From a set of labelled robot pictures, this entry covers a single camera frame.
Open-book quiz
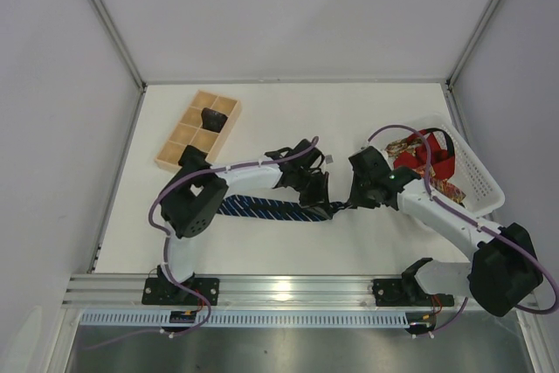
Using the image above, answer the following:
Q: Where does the navy blue striped tie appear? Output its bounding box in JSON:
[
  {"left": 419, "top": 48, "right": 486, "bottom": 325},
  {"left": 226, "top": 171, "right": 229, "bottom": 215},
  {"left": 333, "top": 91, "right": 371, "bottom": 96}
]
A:
[{"left": 217, "top": 195, "right": 349, "bottom": 223}]

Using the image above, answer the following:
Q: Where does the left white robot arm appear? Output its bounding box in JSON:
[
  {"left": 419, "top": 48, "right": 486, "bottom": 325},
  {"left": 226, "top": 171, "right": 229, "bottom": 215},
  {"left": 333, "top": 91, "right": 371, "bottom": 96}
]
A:
[{"left": 148, "top": 139, "right": 338, "bottom": 287}]

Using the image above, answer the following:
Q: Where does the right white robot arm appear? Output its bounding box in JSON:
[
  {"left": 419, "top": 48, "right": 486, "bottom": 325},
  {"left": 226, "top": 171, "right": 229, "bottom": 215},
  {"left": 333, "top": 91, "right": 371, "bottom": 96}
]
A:
[{"left": 349, "top": 146, "right": 543, "bottom": 317}]

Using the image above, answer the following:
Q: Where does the red tie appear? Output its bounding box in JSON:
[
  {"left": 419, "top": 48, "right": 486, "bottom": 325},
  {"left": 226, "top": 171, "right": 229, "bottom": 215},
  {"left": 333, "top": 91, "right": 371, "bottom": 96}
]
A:
[{"left": 392, "top": 128, "right": 468, "bottom": 212}]

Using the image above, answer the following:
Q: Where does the white plastic basket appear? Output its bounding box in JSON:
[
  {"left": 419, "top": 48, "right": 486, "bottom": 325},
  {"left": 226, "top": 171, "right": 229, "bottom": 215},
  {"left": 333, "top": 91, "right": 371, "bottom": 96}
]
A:
[{"left": 368, "top": 114, "right": 505, "bottom": 217}]

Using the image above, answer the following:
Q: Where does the gold patterned tie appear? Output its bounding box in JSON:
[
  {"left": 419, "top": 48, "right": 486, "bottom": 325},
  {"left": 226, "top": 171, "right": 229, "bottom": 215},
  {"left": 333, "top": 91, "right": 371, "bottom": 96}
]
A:
[{"left": 383, "top": 136, "right": 466, "bottom": 206}]

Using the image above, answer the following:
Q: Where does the rolled black tie upper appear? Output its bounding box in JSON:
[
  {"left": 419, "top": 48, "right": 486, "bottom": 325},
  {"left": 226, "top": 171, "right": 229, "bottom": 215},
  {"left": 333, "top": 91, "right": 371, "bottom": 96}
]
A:
[{"left": 201, "top": 107, "right": 228, "bottom": 133}]

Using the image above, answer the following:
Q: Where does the wooden compartment organizer box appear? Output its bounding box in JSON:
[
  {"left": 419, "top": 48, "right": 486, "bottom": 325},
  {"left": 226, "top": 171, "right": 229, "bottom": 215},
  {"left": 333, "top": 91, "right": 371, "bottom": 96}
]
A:
[{"left": 155, "top": 90, "right": 242, "bottom": 173}]

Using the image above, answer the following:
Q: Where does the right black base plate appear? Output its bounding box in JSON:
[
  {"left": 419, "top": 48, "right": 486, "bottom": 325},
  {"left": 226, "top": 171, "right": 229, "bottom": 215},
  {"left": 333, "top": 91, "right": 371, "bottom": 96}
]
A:
[{"left": 371, "top": 277, "right": 455, "bottom": 307}]

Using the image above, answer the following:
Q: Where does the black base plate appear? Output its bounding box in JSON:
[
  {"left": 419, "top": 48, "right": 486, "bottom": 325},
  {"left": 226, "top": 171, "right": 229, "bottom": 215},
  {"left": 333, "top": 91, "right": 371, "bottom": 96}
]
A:
[
  {"left": 141, "top": 277, "right": 220, "bottom": 306},
  {"left": 371, "top": 277, "right": 455, "bottom": 307}
]

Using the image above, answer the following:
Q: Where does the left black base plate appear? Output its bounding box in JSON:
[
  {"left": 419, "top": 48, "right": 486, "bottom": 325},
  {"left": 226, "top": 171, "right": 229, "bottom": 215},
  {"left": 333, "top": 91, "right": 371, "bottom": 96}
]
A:
[{"left": 141, "top": 277, "right": 220, "bottom": 306}]

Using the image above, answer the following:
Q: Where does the aluminium mounting rail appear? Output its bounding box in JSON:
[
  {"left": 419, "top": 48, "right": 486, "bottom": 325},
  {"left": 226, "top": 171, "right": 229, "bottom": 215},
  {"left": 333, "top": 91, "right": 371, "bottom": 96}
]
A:
[{"left": 60, "top": 273, "right": 541, "bottom": 309}]

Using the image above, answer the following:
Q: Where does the white slotted cable duct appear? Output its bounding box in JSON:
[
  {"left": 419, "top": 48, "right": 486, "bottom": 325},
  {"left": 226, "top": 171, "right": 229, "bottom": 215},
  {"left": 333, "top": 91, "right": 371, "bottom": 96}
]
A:
[{"left": 80, "top": 309, "right": 410, "bottom": 328}]

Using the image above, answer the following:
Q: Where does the right aluminium frame post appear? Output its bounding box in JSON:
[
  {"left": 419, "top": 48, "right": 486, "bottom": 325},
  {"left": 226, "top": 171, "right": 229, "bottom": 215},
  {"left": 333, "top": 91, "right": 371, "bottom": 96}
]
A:
[{"left": 445, "top": 0, "right": 503, "bottom": 90}]

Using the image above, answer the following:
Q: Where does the aluminium frame post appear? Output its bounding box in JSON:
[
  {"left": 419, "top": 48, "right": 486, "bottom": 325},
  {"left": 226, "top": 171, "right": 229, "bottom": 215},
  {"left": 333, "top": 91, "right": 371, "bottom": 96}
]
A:
[
  {"left": 87, "top": 0, "right": 146, "bottom": 93},
  {"left": 445, "top": 0, "right": 503, "bottom": 90}
]

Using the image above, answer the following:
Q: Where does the left aluminium frame post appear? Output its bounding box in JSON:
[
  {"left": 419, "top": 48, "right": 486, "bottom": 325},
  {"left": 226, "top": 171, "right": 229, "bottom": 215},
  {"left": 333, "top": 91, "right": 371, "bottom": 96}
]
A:
[{"left": 87, "top": 0, "right": 146, "bottom": 93}]

